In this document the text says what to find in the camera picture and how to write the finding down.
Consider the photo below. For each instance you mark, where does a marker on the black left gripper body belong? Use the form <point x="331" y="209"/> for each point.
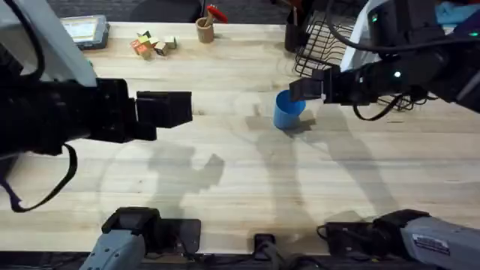
<point x="75" y="112"/>

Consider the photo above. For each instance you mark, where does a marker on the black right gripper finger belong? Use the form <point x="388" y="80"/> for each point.
<point x="305" y="95"/>
<point x="305" y="84"/>

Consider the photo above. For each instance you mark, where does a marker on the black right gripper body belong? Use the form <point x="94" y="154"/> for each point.
<point x="378" y="82"/>

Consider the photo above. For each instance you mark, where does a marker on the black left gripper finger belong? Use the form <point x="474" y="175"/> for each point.
<point x="165" y="95"/>
<point x="165" y="114"/>

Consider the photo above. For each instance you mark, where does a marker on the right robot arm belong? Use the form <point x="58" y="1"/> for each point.
<point x="435" y="240"/>

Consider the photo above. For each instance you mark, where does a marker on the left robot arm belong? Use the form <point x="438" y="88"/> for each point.
<point x="56" y="41"/>

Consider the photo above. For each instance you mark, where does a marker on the blue plastic cup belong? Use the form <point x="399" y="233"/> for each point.
<point x="287" y="112"/>

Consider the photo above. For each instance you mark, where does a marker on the black tall container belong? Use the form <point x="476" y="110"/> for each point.
<point x="294" y="35"/>

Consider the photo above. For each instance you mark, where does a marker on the heap of toy blocks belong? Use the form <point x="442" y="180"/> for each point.
<point x="152" y="45"/>

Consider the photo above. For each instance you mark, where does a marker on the grey tablet device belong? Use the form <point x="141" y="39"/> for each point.
<point x="84" y="32"/>

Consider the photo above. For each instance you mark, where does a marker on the blue cloth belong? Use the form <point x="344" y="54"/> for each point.
<point x="453" y="11"/>

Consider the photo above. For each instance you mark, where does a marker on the black table clamp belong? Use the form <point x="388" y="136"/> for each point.
<point x="264" y="243"/>

